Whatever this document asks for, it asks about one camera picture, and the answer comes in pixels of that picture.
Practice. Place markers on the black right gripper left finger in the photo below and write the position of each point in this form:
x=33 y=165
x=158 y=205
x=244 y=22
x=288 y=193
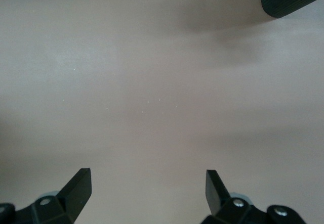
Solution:
x=65 y=203

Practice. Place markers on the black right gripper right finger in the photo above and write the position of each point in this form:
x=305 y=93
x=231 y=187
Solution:
x=227 y=211

